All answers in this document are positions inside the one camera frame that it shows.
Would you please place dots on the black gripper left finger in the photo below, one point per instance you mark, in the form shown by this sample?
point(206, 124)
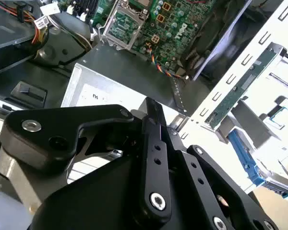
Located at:
point(62, 134)

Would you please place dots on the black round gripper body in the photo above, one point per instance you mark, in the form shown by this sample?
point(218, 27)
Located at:
point(98, 198)

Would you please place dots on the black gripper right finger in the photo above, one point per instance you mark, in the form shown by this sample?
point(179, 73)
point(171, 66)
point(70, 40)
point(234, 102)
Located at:
point(196, 172)

